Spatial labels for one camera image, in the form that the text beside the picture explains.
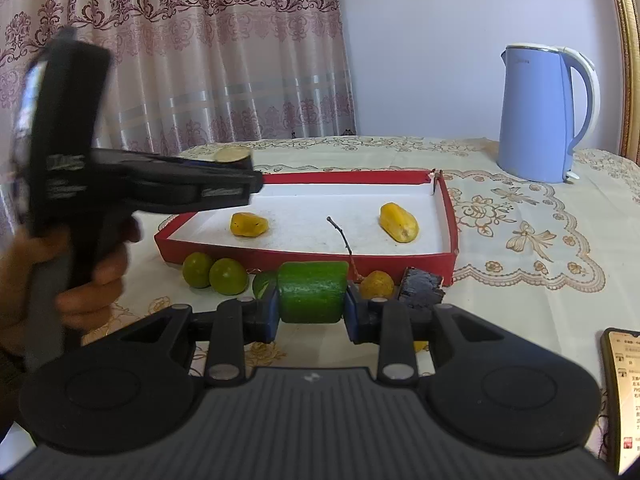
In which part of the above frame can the yellow fruit piece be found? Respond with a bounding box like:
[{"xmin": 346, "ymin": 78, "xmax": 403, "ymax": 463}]
[
  {"xmin": 379, "ymin": 202, "xmax": 420, "ymax": 243},
  {"xmin": 230, "ymin": 212, "xmax": 269, "ymax": 238}
]

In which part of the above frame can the green cucumber piece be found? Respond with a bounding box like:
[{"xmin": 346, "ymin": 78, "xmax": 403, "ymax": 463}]
[{"xmin": 277, "ymin": 261, "xmax": 350, "ymax": 325}]

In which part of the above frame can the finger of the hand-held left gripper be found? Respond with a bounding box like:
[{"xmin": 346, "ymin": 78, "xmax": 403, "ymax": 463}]
[{"xmin": 197, "ymin": 147, "xmax": 264, "ymax": 211}]

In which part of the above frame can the green lime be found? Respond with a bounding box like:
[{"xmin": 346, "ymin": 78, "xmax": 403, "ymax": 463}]
[
  {"xmin": 209, "ymin": 258, "xmax": 249, "ymax": 295},
  {"xmin": 182, "ymin": 252, "xmax": 216, "ymax": 289}
]

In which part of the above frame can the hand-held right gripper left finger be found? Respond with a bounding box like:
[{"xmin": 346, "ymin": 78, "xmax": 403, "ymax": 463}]
[{"xmin": 82, "ymin": 287, "xmax": 281, "ymax": 385}]

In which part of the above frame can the person's left hand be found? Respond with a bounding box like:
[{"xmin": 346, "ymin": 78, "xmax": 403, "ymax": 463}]
[{"xmin": 0, "ymin": 219, "xmax": 144, "ymax": 361}]

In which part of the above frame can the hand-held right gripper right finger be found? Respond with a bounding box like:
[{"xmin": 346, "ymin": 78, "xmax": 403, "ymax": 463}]
[{"xmin": 344, "ymin": 280, "xmax": 543, "ymax": 386}]

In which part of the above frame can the pink patterned curtain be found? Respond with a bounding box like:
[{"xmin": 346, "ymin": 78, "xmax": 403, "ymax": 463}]
[{"xmin": 0, "ymin": 0, "xmax": 357, "ymax": 241}]

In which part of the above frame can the dark purple sugarcane piece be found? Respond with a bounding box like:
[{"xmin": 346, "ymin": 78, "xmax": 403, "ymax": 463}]
[{"xmin": 397, "ymin": 267, "xmax": 446, "ymax": 311}]

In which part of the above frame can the red cardboard box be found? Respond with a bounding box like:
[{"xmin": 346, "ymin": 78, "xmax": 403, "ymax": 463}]
[{"xmin": 154, "ymin": 170, "xmax": 458, "ymax": 287}]

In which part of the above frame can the smartphone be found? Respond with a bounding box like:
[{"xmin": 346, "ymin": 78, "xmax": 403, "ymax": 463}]
[{"xmin": 601, "ymin": 327, "xmax": 640, "ymax": 476}]

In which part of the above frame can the blue electric kettle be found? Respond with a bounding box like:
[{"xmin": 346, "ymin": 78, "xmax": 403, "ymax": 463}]
[{"xmin": 496, "ymin": 44, "xmax": 601, "ymax": 184}]

